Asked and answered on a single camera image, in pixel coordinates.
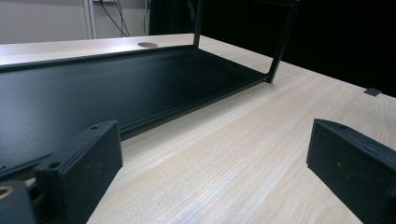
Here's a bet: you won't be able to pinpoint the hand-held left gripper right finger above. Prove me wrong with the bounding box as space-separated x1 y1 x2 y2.
305 118 396 224

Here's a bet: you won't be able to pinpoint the black curtain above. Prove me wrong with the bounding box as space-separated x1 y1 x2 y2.
148 0 396 98

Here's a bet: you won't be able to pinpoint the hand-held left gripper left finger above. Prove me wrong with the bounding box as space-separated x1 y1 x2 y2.
33 119 124 224

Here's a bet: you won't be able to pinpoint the black cables at wall outlet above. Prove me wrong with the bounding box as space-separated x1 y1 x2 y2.
98 0 149 38

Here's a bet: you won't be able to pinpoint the black two-tier metal rack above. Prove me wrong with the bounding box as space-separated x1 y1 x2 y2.
0 0 302 183

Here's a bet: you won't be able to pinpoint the round grey cable grommet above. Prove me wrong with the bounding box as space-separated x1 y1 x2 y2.
137 41 160 49

